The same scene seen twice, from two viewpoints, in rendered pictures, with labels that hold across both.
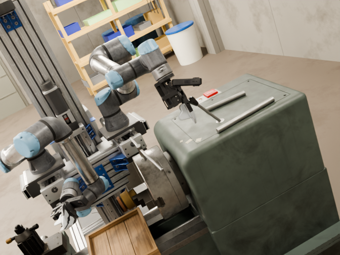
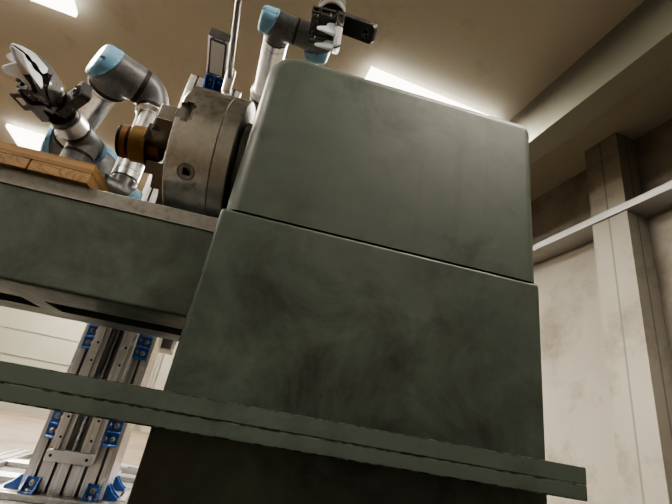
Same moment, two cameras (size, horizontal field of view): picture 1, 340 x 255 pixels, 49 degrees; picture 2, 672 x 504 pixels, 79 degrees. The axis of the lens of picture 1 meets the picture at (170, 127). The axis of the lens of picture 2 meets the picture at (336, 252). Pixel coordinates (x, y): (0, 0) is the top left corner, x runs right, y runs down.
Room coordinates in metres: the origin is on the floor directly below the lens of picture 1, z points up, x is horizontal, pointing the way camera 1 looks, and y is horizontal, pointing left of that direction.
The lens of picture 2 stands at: (0.64, -0.19, 0.55)
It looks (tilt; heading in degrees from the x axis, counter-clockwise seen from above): 24 degrees up; 1
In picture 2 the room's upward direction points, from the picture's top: 10 degrees clockwise
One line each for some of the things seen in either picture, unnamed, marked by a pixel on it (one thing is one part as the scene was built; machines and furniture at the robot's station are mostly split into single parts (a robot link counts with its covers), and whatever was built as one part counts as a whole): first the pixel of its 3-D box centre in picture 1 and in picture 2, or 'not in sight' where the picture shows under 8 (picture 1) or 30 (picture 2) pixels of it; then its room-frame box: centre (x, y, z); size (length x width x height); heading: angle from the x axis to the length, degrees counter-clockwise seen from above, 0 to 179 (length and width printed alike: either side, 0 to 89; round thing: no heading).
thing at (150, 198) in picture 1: (147, 200); (170, 127); (1.36, 0.21, 1.08); 0.12 x 0.11 x 0.05; 9
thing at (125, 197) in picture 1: (128, 200); (141, 144); (1.43, 0.30, 1.08); 0.09 x 0.09 x 0.09; 11
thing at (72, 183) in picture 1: (70, 189); (85, 143); (1.59, 0.55, 1.16); 0.11 x 0.08 x 0.09; 178
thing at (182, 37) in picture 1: (185, 43); not in sight; (6.97, -0.91, 0.34); 0.57 x 0.56 x 0.68; 106
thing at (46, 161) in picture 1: (39, 160); not in sight; (2.01, 0.76, 1.21); 0.15 x 0.15 x 0.10
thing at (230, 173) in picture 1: (232, 143); (367, 213); (1.54, -0.24, 1.06); 0.59 x 0.48 x 0.39; 99
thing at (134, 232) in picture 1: (120, 244); (45, 202); (1.41, 0.43, 0.89); 0.36 x 0.30 x 0.04; 9
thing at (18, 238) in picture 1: (22, 233); not in sight; (1.44, 0.79, 1.14); 0.08 x 0.08 x 0.03
